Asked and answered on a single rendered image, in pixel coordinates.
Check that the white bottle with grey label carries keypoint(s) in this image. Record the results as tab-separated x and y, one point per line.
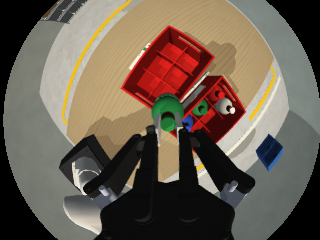
224	106

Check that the dark red crate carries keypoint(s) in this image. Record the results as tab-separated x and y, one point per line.
170	47
218	124

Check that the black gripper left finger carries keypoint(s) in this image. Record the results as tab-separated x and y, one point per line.
105	188

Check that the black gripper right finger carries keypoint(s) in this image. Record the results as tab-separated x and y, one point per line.
233	183

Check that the blue bottle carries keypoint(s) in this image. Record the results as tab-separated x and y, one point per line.
188	120

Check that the red bottle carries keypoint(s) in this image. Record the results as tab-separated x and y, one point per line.
215	94

